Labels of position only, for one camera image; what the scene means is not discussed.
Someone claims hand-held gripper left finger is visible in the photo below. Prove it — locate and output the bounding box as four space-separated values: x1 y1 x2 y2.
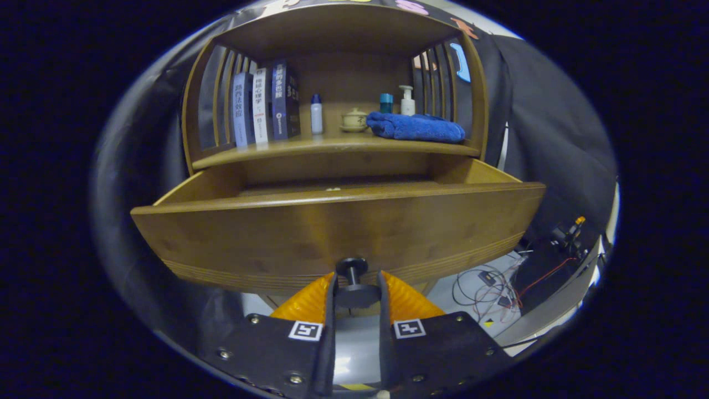
202 270 338 398

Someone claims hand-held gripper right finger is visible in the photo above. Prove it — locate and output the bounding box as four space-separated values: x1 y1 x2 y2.
378 270 513 395

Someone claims wooden drawer with black knob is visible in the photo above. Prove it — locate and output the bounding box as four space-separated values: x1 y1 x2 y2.
130 158 547 294

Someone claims wooden countertop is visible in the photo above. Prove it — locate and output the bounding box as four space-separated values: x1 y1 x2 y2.
191 130 481 170

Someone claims wooden cabinet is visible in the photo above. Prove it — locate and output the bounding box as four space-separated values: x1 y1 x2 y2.
181 3 491 178

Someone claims black device with orange tip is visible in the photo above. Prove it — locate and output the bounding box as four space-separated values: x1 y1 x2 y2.
548 216 588 255

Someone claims blue folded towel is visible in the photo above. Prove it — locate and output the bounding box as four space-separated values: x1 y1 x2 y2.
366 111 466 144

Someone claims beige lidded teacup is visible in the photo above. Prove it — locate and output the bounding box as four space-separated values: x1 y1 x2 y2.
340 108 369 133

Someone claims white book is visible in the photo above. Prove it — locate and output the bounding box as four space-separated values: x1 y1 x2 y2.
253 68 273 145

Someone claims light blue book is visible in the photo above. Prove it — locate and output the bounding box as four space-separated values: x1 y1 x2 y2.
232 71 255 148

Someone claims dark blue book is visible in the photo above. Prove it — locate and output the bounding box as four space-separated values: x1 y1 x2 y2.
270 59 301 141

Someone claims black backdrop cloth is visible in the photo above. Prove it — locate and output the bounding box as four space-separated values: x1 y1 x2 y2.
91 0 618 333

